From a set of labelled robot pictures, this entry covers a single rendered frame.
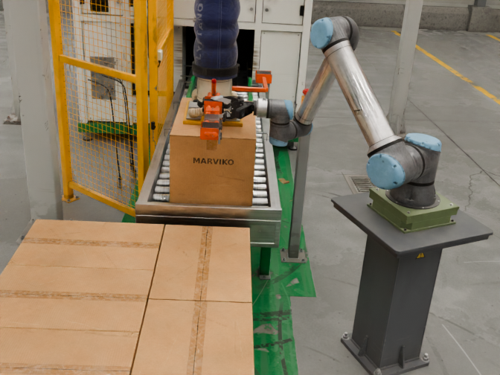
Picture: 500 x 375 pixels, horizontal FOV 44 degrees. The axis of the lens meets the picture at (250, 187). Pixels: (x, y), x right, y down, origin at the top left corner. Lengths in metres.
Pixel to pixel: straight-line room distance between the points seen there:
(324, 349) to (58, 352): 1.38
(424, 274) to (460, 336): 0.65
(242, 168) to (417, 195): 0.82
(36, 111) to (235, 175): 1.31
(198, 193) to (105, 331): 0.95
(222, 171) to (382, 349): 1.09
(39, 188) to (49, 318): 1.61
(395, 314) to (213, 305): 0.88
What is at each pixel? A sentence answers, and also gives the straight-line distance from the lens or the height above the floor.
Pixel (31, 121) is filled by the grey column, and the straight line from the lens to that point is 3.69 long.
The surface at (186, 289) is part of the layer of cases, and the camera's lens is 2.44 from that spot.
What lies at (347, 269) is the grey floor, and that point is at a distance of 3.69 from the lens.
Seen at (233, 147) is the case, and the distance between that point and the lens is 2.84.
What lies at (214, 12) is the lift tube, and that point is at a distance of 2.90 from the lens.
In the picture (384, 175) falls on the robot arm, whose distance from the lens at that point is 2.42.
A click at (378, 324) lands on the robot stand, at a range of 2.89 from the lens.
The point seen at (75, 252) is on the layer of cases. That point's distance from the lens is 2.72.
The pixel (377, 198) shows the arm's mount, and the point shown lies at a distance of 2.67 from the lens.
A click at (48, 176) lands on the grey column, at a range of 3.79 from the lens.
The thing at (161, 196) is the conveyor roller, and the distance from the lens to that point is 3.16.
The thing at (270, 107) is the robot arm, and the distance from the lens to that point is 2.80.
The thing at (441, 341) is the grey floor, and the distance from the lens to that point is 3.29.
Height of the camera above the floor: 1.92
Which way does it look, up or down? 25 degrees down
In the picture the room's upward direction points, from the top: 3 degrees clockwise
